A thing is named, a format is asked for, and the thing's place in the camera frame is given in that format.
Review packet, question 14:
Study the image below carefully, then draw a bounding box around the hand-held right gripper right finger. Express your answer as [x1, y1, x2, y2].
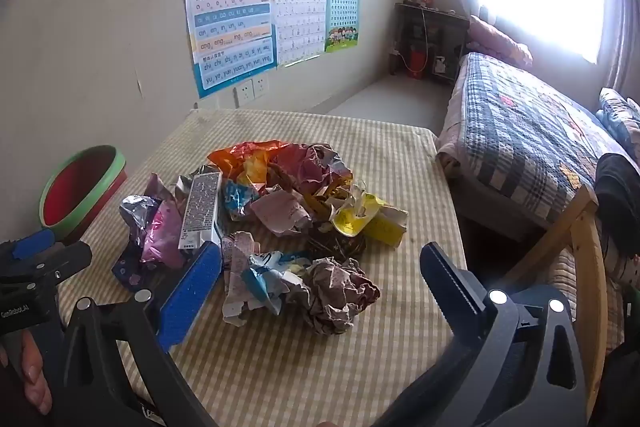
[372, 243, 588, 427]

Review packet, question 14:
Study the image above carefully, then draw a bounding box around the yellow carton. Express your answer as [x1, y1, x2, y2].
[332, 192, 408, 248]

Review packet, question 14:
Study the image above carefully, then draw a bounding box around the blue striped wall poster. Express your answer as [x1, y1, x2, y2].
[182, 0, 277, 99]

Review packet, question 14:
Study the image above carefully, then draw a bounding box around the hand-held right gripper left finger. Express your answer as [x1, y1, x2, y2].
[60, 241, 223, 427]

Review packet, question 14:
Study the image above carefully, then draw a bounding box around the person's left hand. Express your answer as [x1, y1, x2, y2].
[0, 332, 53, 415]

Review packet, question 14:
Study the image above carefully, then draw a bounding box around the checked chair cushion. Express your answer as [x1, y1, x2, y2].
[542, 232, 626, 353]

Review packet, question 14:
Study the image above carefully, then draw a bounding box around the wooden chair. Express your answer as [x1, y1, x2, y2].
[492, 184, 640, 423]

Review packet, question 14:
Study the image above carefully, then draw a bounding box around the blue floral pillow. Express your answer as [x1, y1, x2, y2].
[597, 88, 640, 158]

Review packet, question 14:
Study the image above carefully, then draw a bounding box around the white patterned carton box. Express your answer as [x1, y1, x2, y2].
[178, 172, 223, 253]

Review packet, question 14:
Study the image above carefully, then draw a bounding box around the white chart wall poster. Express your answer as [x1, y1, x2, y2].
[274, 0, 330, 68]

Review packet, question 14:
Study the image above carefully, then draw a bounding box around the dark clothing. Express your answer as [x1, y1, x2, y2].
[595, 153, 640, 258]

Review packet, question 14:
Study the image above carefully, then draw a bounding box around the pink pillow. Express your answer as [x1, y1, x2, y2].
[467, 14, 534, 68]

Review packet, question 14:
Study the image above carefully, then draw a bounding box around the red bucket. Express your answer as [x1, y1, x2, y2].
[407, 47, 427, 79]

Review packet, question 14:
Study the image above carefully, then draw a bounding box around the crumpled brown paper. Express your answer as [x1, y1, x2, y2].
[300, 257, 381, 335]

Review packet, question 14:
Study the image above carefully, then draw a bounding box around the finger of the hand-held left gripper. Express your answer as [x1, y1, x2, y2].
[0, 229, 56, 260]
[0, 241, 93, 281]

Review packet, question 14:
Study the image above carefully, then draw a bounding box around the green wall poster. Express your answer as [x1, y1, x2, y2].
[325, 0, 362, 54]

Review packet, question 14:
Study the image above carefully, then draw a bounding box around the dark shelf unit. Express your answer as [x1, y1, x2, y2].
[392, 2, 471, 84]

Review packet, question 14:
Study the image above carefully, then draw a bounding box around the pink plastic wrapper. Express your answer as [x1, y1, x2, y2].
[141, 202, 186, 268]

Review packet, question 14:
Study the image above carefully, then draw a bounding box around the small blue white wrapper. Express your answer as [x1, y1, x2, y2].
[222, 182, 261, 220]

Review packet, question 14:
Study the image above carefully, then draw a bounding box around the crumpled white receipt paper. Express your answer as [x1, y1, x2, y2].
[222, 232, 263, 327]

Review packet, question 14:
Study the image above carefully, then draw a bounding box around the orange wrapper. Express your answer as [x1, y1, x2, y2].
[207, 141, 291, 188]

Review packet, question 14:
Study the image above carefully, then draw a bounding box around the dark brown wrapper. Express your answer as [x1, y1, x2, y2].
[306, 227, 366, 264]

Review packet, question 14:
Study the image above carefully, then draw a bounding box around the curtain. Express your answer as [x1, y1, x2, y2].
[600, 0, 640, 108]

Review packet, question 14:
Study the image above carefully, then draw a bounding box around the red bin with green rim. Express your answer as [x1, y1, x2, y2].
[39, 145, 128, 243]

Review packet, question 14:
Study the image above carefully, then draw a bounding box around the crumpled pink paper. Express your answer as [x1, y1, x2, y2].
[250, 192, 313, 235]

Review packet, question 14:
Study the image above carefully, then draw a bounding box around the bed with checked quilt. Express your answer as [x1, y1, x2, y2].
[435, 52, 640, 248]

